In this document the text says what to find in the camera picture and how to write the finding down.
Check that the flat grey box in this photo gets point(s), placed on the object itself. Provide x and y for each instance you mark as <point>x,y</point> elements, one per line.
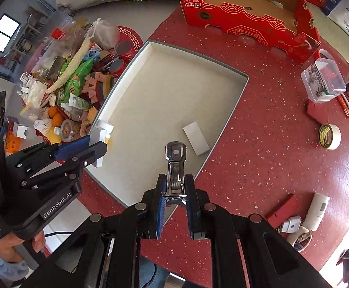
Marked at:
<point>196,138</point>

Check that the person's left hand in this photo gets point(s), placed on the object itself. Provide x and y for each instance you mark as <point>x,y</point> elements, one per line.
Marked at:
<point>38,241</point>

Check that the white pill bottle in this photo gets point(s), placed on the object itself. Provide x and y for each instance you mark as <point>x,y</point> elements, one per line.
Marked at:
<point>317,210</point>

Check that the flat red box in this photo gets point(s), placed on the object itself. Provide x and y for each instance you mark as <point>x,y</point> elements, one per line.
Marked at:
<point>282,211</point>

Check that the orange fruit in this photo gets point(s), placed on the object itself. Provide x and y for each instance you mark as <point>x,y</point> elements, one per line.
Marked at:
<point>54,112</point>

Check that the small white box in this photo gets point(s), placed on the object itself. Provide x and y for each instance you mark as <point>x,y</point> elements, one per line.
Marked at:
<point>101,132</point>

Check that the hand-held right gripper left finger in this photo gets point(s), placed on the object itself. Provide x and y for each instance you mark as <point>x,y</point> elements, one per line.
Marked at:
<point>162,213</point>

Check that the white green tube bottle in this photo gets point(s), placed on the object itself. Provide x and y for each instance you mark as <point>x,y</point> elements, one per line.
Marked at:
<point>77,102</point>

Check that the clear plastic lidded container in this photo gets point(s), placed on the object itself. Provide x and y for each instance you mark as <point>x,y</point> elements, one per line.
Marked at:
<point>323,81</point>

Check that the small red box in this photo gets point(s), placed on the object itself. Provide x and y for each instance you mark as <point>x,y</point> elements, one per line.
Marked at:
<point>315,111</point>

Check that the grey shallow box tray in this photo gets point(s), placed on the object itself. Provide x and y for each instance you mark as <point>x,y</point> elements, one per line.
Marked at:
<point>162,96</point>

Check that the metal shelf rack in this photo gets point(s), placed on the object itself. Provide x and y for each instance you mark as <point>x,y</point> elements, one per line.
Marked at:
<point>33,33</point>

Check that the green snack packets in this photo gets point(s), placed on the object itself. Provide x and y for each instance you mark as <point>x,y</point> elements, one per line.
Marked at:
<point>78,78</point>

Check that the white charger plug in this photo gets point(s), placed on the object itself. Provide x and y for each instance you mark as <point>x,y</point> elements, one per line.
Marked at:
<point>291,225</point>

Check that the window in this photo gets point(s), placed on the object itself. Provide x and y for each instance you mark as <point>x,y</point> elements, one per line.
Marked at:
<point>2,31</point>

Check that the person's jeans leg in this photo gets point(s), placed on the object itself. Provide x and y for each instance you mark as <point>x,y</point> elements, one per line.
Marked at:
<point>150,273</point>

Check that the metal spring clip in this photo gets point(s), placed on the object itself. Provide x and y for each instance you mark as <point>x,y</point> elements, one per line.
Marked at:
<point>175,168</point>

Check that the long cream woven strip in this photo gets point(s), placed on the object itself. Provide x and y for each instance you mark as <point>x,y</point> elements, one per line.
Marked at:
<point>72,63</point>

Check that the brown lidded jar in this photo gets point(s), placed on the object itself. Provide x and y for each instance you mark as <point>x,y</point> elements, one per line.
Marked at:
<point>67,129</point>

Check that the beige tape roll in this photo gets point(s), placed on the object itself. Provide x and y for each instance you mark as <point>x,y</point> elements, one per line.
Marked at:
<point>335,138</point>

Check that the red round tin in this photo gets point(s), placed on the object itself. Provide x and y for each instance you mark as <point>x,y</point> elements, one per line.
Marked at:
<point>129,40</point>

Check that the red cardboard box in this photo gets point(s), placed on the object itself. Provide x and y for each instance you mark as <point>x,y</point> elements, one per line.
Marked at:
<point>222,15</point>

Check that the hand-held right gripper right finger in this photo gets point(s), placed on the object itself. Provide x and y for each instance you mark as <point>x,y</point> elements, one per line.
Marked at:
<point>189,216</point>

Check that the clear plastic bag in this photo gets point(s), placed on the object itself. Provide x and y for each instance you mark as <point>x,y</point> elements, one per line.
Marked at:
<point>102,33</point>

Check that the white plug adapters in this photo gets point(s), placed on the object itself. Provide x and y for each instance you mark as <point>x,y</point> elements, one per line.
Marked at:
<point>32,88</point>

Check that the fruit in white foam net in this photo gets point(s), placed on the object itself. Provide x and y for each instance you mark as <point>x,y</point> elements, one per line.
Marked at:
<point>42,126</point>

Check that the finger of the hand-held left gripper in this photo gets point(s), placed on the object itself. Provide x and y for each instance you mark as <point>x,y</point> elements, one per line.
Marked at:
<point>93,153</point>
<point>72,148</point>

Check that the small open white carton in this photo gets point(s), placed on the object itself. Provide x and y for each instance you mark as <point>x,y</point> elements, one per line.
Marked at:
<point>21,130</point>

